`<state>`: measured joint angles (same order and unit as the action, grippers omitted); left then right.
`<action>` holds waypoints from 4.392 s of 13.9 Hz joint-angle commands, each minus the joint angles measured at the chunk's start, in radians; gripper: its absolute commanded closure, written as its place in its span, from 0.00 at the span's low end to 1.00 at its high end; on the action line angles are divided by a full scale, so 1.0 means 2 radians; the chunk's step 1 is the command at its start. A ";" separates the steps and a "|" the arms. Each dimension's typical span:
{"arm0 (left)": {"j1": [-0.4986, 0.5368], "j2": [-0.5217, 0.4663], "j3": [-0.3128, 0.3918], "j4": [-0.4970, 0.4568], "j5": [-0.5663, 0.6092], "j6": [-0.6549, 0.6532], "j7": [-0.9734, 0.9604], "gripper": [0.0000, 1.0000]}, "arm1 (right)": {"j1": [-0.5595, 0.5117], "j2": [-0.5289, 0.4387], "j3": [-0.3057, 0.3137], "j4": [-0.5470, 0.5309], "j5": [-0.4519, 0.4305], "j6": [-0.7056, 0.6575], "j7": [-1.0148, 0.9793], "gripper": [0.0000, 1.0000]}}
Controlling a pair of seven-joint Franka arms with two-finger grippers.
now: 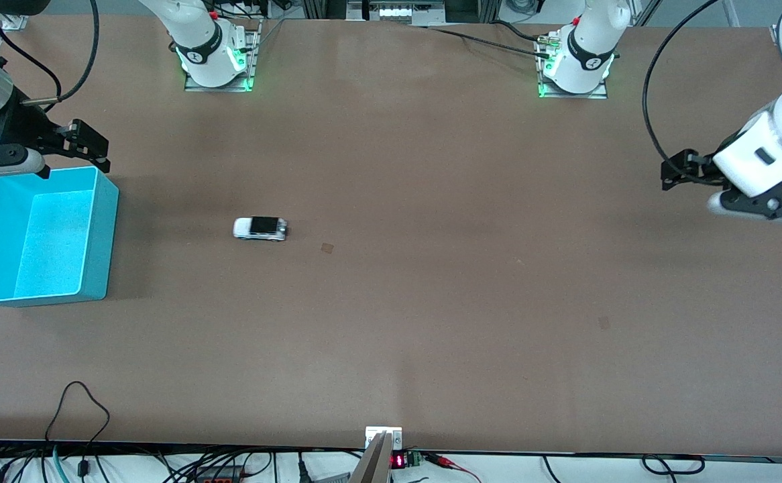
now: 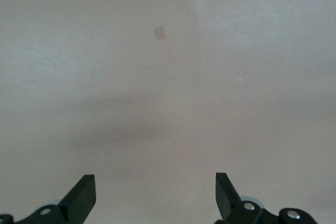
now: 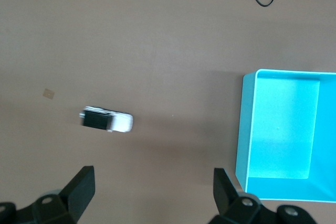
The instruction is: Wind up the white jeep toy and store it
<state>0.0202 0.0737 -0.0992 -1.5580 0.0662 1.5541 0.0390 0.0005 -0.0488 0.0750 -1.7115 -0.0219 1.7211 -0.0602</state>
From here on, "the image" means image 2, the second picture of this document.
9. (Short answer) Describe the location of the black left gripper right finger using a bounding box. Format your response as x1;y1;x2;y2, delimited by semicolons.
214;172;317;224

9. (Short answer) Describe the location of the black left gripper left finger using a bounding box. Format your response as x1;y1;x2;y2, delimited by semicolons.
0;174;97;224

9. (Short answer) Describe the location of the small brown tape patch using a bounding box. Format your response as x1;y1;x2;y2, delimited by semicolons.
153;26;166;40

